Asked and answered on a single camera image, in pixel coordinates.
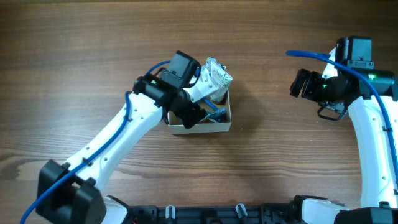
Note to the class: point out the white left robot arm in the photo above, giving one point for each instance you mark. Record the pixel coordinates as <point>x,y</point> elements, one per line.
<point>72,192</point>

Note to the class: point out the blue mouthwash bottle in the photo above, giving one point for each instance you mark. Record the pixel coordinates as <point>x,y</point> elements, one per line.
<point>211,60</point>

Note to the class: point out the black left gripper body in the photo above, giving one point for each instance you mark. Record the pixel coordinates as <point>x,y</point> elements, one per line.
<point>193,115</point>

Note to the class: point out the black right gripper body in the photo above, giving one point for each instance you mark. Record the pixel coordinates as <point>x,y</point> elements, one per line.
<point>310,86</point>

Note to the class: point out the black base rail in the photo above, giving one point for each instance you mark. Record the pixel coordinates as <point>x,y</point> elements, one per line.
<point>240,213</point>

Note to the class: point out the white cardboard box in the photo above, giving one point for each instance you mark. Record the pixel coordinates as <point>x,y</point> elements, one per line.
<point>205,126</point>

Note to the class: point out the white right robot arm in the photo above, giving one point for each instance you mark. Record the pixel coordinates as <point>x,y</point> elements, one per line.
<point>350,85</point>

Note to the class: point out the white lotion tube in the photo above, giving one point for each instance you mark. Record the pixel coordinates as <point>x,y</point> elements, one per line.
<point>223,79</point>

